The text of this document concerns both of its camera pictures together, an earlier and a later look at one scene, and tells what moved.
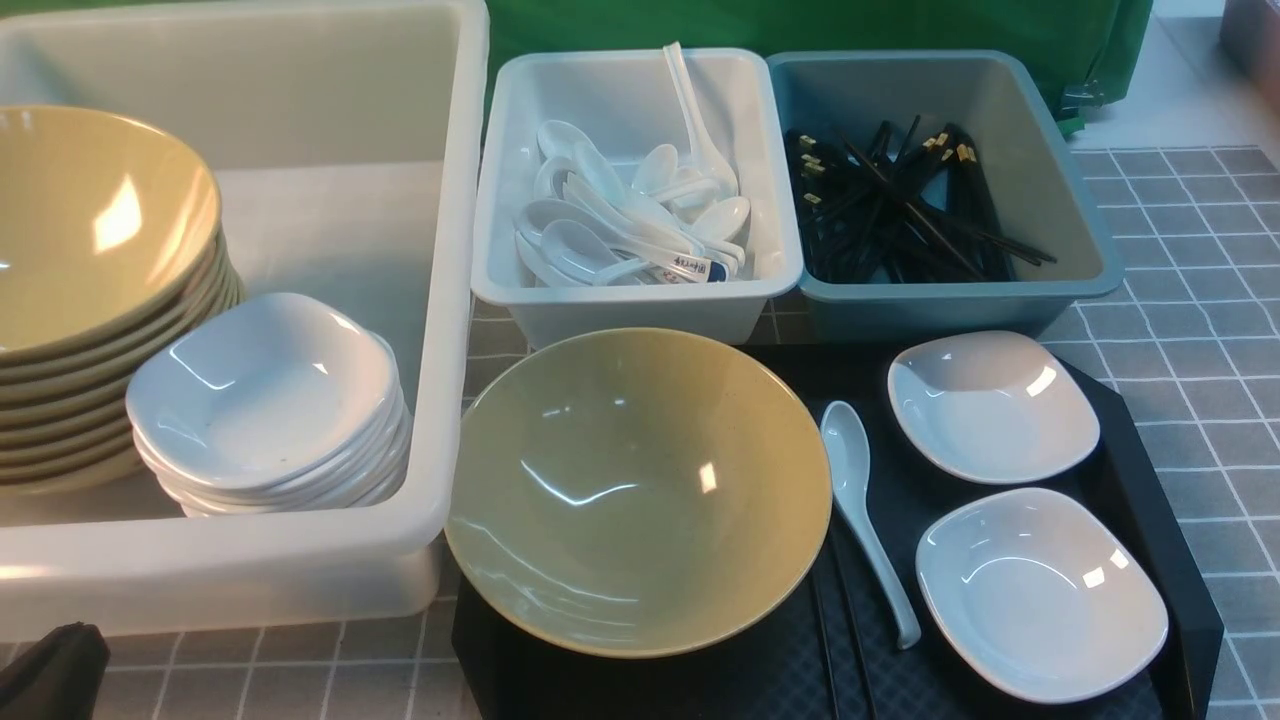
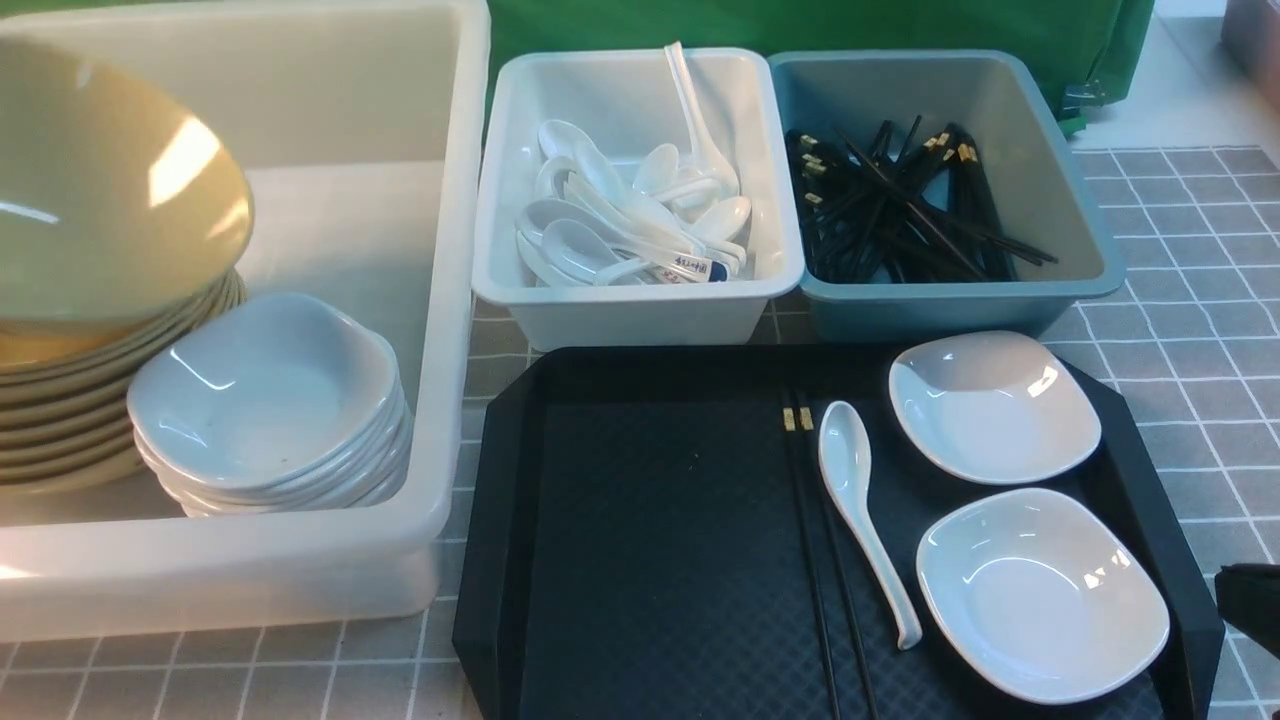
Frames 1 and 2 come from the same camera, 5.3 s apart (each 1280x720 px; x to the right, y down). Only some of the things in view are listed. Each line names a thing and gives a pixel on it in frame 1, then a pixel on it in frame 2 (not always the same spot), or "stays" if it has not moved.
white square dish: x=1031 y=598 stays
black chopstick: x=854 y=623 stays
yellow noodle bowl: x=643 y=494 → x=112 y=208
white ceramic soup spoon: x=846 y=444 stays
